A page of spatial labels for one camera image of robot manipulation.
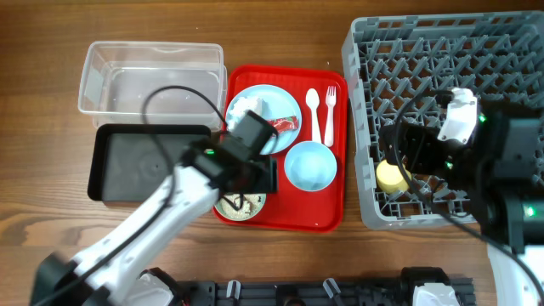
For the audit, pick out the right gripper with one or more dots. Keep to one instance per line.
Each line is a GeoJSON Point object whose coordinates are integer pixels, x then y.
{"type": "Point", "coordinates": [409, 133]}

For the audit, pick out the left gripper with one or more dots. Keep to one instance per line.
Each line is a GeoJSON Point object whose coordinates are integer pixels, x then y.
{"type": "Point", "coordinates": [268, 180]}

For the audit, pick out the yellow cup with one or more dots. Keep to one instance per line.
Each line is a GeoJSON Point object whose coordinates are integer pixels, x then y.
{"type": "Point", "coordinates": [389, 178]}

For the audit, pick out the green bowl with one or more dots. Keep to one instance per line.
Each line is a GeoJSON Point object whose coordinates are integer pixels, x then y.
{"type": "Point", "coordinates": [238, 212]}

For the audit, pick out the rice and food scraps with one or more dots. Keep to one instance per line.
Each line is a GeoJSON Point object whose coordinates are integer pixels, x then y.
{"type": "Point", "coordinates": [242, 204]}

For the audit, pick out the white napkin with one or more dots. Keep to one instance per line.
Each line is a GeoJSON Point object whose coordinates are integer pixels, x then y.
{"type": "Point", "coordinates": [241, 107]}

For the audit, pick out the red snack wrapper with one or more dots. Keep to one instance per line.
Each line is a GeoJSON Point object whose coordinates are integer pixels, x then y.
{"type": "Point", "coordinates": [285, 124]}

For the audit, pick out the light blue plate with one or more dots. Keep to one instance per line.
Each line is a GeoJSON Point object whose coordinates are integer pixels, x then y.
{"type": "Point", "coordinates": [277, 103]}

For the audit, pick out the light blue bowl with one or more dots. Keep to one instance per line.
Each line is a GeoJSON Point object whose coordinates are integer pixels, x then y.
{"type": "Point", "coordinates": [310, 166]}

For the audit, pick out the white plastic fork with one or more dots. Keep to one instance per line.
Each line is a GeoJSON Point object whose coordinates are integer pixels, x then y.
{"type": "Point", "coordinates": [331, 100]}

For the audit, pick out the white plastic spoon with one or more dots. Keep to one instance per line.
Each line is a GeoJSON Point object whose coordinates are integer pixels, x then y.
{"type": "Point", "coordinates": [313, 101]}

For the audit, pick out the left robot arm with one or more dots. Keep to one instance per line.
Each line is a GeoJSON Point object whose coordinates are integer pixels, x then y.
{"type": "Point", "coordinates": [107, 272]}

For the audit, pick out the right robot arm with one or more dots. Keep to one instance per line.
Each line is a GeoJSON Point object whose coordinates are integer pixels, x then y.
{"type": "Point", "coordinates": [489, 153]}

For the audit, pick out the grey dishwasher rack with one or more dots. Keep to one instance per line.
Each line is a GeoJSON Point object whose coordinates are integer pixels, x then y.
{"type": "Point", "coordinates": [388, 60]}

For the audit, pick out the black plastic tray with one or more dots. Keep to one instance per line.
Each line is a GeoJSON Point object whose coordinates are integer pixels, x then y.
{"type": "Point", "coordinates": [127, 167]}

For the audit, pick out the red serving tray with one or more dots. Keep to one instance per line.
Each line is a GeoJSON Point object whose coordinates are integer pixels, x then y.
{"type": "Point", "coordinates": [290, 208]}

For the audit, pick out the clear plastic bin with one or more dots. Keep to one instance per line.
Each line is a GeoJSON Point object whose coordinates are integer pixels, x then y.
{"type": "Point", "coordinates": [117, 76]}

